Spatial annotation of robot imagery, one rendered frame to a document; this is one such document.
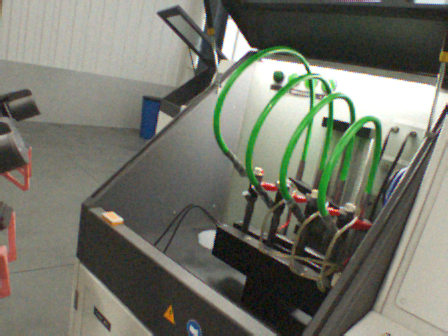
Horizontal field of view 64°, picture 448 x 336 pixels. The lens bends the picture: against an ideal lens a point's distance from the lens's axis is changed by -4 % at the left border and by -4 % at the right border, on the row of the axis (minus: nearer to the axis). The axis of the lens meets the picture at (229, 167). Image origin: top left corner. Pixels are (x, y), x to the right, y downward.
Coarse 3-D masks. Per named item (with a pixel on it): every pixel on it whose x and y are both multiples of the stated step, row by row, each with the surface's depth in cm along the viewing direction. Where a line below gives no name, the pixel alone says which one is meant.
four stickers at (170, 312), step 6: (168, 306) 72; (174, 306) 71; (168, 312) 72; (174, 312) 71; (168, 318) 72; (174, 318) 71; (192, 318) 67; (174, 324) 71; (192, 324) 67; (198, 324) 66; (186, 330) 69; (192, 330) 67; (198, 330) 66
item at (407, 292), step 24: (432, 168) 66; (432, 192) 65; (408, 216) 67; (432, 216) 64; (408, 240) 66; (432, 240) 63; (408, 264) 65; (432, 264) 63; (384, 288) 67; (408, 288) 64; (432, 288) 62; (384, 312) 66; (408, 312) 64; (432, 312) 61
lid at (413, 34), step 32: (224, 0) 112; (256, 0) 104; (288, 0) 97; (320, 0) 91; (352, 0) 85; (384, 0) 80; (416, 0) 75; (256, 32) 116; (288, 32) 107; (320, 32) 99; (352, 32) 92; (384, 32) 86; (416, 32) 81; (384, 64) 97; (416, 64) 90
